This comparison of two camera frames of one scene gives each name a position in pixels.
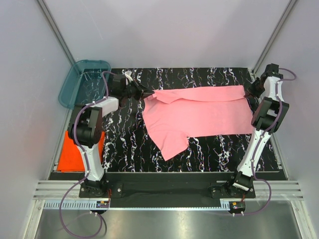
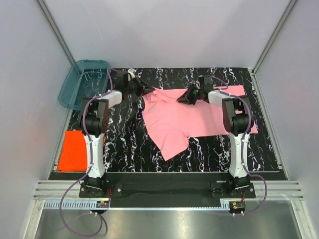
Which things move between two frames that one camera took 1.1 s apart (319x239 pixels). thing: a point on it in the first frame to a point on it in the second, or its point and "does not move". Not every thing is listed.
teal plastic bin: x=84 y=83 does not move
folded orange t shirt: x=71 y=159 does not move
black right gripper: x=250 y=88 to x=186 y=97
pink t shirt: x=172 y=116 does not move
